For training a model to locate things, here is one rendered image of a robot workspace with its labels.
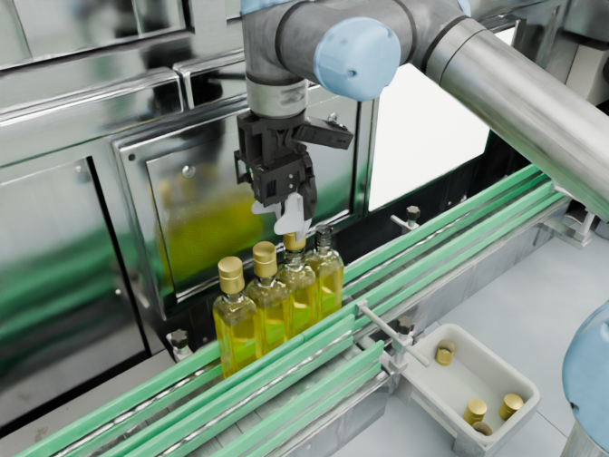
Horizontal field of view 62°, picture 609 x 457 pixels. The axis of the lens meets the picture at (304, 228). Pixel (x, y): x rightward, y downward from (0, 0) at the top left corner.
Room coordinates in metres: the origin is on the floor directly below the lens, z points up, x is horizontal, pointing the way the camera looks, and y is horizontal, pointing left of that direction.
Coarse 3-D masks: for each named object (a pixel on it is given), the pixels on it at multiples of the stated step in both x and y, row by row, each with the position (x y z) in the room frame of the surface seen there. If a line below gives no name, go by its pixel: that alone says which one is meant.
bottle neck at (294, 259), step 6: (288, 252) 0.59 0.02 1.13; (294, 252) 0.59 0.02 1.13; (300, 252) 0.59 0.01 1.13; (288, 258) 0.59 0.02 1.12; (294, 258) 0.59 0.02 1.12; (300, 258) 0.59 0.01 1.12; (288, 264) 0.60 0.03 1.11; (294, 264) 0.59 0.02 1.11; (300, 264) 0.60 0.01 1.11; (294, 270) 0.59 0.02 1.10
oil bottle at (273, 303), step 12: (252, 288) 0.56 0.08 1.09; (264, 288) 0.55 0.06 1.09; (276, 288) 0.56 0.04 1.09; (264, 300) 0.54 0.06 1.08; (276, 300) 0.55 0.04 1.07; (288, 300) 0.56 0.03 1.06; (264, 312) 0.53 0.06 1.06; (276, 312) 0.55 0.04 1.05; (288, 312) 0.56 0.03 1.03; (264, 324) 0.53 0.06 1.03; (276, 324) 0.55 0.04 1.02; (288, 324) 0.56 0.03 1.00; (264, 336) 0.53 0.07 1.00; (276, 336) 0.54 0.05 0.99; (288, 336) 0.56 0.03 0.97; (264, 348) 0.53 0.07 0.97
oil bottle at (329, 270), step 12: (312, 252) 0.64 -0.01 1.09; (336, 252) 0.64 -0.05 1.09; (312, 264) 0.62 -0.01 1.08; (324, 264) 0.62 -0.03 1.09; (336, 264) 0.62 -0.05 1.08; (324, 276) 0.61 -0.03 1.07; (336, 276) 0.62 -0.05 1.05; (324, 288) 0.61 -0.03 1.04; (336, 288) 0.62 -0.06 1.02; (324, 300) 0.61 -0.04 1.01; (336, 300) 0.62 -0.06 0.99; (324, 312) 0.61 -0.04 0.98
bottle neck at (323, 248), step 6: (318, 228) 0.64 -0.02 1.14; (324, 228) 0.65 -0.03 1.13; (330, 228) 0.64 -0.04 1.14; (318, 234) 0.63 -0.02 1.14; (324, 234) 0.63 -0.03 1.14; (330, 234) 0.63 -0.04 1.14; (318, 240) 0.63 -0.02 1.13; (324, 240) 0.63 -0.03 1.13; (330, 240) 0.63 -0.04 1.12; (318, 246) 0.63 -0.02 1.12; (324, 246) 0.63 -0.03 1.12; (330, 246) 0.63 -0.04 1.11; (318, 252) 0.63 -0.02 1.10; (324, 252) 0.63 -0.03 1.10; (330, 252) 0.63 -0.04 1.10
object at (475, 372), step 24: (432, 336) 0.67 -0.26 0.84; (456, 336) 0.68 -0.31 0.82; (408, 360) 0.62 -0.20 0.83; (432, 360) 0.66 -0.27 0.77; (456, 360) 0.66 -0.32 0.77; (480, 360) 0.63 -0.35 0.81; (432, 384) 0.60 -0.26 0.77; (456, 384) 0.60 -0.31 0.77; (480, 384) 0.60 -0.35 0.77; (504, 384) 0.58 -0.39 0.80; (528, 384) 0.55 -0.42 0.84; (456, 408) 0.55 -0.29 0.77; (528, 408) 0.50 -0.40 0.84; (504, 432) 0.46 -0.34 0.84
